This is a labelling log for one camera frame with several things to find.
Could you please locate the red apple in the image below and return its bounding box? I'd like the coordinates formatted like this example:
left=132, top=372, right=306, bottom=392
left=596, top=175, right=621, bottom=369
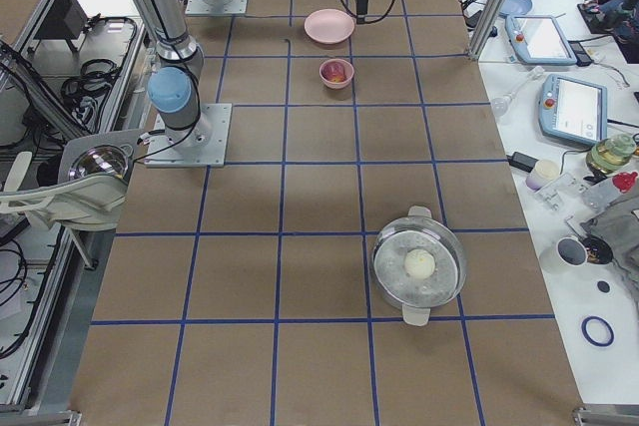
left=321, top=63, right=347, bottom=84

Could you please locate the pink bowl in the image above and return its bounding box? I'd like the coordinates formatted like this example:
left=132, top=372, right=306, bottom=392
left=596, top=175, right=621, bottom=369
left=319, top=58, right=354, bottom=90

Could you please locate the pink plate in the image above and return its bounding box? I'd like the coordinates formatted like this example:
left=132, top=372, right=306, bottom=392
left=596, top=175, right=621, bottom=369
left=304, top=9, right=355, bottom=45

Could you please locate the blue plate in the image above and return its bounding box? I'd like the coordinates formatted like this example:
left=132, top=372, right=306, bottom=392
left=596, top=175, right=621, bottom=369
left=499, top=0, right=533, bottom=18

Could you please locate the shiny steel bowl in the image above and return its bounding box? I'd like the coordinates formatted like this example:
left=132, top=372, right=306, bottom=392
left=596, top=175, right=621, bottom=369
left=68, top=145, right=130, bottom=180

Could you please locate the light bulb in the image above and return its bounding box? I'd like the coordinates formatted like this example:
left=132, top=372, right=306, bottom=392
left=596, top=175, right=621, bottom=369
left=490, top=93, right=516, bottom=119

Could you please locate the upper teach pendant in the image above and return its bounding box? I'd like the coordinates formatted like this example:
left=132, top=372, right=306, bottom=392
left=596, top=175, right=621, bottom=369
left=504, top=15, right=576, bottom=66

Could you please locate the teach pendant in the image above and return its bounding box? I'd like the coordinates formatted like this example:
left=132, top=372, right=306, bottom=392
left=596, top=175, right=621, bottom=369
left=538, top=74, right=608, bottom=146
left=504, top=15, right=576, bottom=66

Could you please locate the black power adapter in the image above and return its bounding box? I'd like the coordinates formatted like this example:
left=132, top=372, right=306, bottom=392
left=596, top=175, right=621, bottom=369
left=507, top=152, right=538, bottom=173

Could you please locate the lower teach pendant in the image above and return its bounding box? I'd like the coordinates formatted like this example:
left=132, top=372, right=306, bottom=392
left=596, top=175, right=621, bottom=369
left=538, top=74, right=608, bottom=146

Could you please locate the lavender white cup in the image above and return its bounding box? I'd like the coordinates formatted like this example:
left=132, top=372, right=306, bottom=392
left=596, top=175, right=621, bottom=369
left=525, top=160, right=560, bottom=191

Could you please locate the steel steamer pot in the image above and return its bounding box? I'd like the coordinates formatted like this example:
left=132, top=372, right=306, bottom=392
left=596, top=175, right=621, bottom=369
left=370, top=206, right=467, bottom=326

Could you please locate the white steamed bun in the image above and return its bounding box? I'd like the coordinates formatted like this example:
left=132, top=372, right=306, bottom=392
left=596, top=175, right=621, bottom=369
left=403, top=248, right=435, bottom=279

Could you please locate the white mug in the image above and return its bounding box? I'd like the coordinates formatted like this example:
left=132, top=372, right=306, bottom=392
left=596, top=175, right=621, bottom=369
left=539, top=236, right=588, bottom=273

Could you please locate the grey cloth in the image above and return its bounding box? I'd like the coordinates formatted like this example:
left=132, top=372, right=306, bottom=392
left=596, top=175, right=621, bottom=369
left=580, top=185, right=639, bottom=303

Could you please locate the blue rubber ring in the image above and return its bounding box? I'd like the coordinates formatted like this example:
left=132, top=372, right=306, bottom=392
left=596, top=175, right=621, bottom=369
left=581, top=315, right=615, bottom=347

